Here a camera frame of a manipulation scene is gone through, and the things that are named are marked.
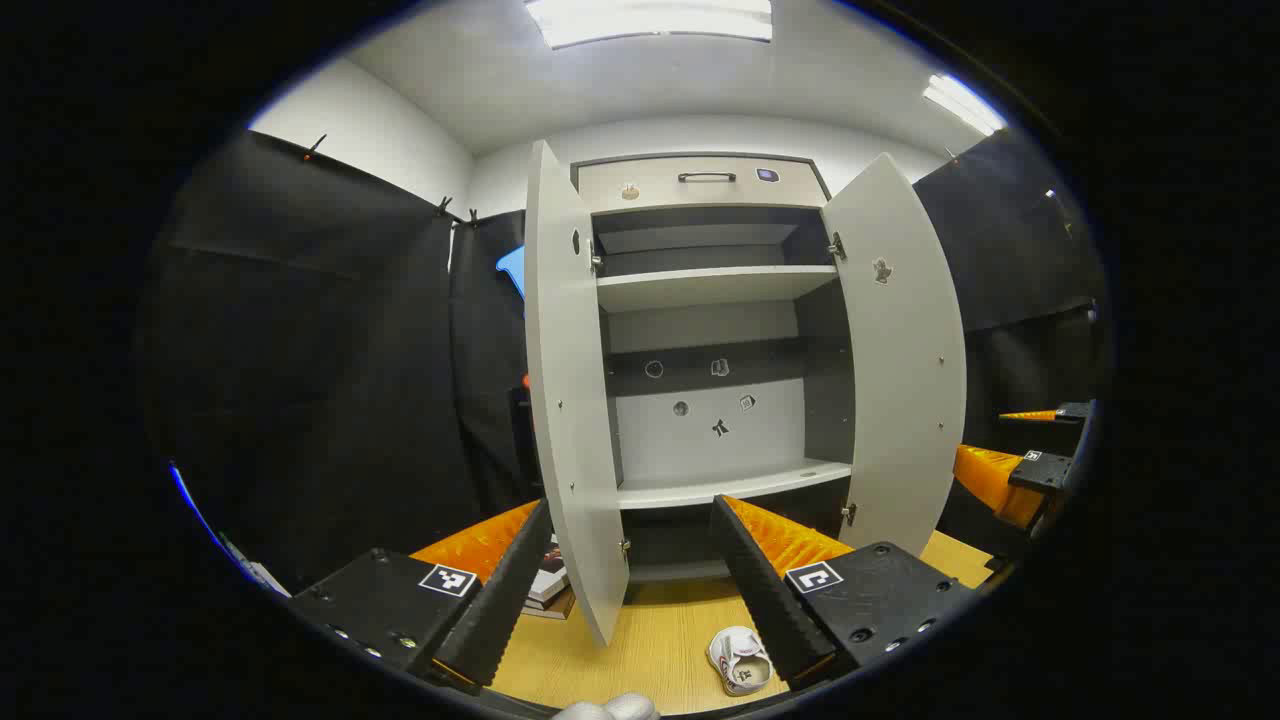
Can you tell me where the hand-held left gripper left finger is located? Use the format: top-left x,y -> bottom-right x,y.
290,498 -> 554,691

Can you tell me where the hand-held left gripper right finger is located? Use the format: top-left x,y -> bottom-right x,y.
710,494 -> 976,693

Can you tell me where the white canvas shoe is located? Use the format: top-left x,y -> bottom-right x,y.
706,626 -> 774,697

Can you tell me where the light grey cabinet door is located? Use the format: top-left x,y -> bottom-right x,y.
525,140 -> 631,648
820,153 -> 968,558

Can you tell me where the grey shoe cabinet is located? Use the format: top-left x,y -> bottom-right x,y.
572,152 -> 861,586

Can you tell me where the grey cabinet drawer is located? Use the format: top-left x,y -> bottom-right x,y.
578,156 -> 831,213

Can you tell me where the white book portrait cover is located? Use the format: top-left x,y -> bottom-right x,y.
540,535 -> 572,601

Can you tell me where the black backdrop cloth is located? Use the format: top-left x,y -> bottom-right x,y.
140,128 -> 1109,593

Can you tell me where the narrow ceiling light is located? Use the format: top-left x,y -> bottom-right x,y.
922,73 -> 1008,136

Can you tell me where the large ceiling light panel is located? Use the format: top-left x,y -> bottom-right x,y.
525,0 -> 774,49

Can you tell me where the orange panel black frame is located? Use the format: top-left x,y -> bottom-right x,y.
512,372 -> 539,481

